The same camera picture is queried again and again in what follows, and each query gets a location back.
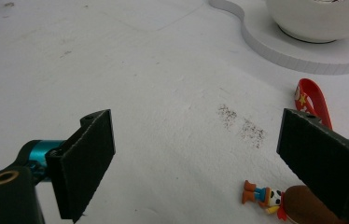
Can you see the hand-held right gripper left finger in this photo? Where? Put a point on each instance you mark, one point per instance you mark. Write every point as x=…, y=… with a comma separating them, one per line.
x=80, y=165

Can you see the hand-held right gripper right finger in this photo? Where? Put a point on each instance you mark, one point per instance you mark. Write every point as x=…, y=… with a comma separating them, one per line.
x=322, y=155

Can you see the white wavy-edged board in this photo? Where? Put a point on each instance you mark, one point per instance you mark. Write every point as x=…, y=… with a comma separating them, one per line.
x=287, y=46

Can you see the white bowl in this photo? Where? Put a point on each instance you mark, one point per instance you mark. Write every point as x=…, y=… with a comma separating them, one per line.
x=318, y=18

